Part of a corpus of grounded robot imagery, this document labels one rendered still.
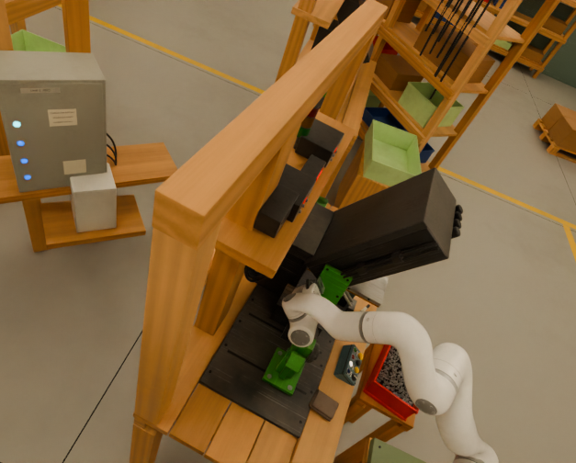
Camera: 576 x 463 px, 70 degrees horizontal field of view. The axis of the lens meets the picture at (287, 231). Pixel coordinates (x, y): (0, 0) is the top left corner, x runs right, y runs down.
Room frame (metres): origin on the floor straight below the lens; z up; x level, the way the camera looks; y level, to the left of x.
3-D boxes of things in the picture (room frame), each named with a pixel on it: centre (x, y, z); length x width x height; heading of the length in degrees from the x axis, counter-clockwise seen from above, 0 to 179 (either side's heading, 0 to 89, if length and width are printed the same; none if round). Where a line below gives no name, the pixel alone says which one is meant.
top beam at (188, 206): (1.18, 0.11, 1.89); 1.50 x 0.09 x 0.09; 175
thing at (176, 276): (1.18, 0.11, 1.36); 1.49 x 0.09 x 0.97; 175
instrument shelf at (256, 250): (1.17, 0.07, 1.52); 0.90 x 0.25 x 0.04; 175
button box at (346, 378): (0.94, -0.47, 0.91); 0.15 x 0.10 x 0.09; 175
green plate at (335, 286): (1.07, -0.24, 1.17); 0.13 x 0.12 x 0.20; 175
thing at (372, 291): (1.22, -0.29, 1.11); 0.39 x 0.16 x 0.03; 85
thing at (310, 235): (1.27, -0.06, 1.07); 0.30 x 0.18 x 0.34; 175
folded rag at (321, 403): (0.73, -0.41, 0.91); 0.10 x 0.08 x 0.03; 77
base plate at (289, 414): (1.15, -0.19, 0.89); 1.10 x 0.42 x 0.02; 175
